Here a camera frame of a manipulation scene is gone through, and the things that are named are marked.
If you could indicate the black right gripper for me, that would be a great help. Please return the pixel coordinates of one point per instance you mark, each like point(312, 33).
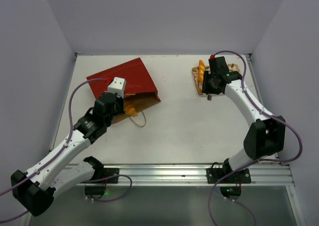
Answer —
point(206, 83)

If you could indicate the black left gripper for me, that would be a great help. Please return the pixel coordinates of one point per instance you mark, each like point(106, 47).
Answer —
point(121, 101)

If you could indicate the fake croissant bread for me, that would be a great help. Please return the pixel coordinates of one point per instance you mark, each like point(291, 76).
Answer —
point(130, 109)

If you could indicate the fake orange bread loaf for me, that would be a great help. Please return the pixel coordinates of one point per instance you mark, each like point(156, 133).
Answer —
point(201, 69)

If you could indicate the red paper bag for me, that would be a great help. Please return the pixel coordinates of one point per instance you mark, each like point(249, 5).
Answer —
point(140, 89)

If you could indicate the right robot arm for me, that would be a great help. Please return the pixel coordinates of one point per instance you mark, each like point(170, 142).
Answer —
point(265, 136)

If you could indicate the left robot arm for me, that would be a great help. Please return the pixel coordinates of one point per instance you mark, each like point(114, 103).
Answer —
point(37, 187)

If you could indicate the floral rectangular tray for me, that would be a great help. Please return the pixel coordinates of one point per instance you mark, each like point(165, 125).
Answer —
point(231, 67)

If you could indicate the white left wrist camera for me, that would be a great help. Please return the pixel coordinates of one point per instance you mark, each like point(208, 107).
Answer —
point(117, 86)

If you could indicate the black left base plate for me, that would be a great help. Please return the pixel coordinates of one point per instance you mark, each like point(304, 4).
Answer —
point(111, 174)

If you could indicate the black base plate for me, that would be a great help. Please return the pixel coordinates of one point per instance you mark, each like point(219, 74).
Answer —
point(217, 171)
point(111, 174)

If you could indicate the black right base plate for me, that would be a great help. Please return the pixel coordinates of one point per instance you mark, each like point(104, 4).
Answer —
point(217, 171)

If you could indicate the aluminium frame rail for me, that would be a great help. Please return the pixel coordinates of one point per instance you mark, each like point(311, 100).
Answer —
point(195, 175)

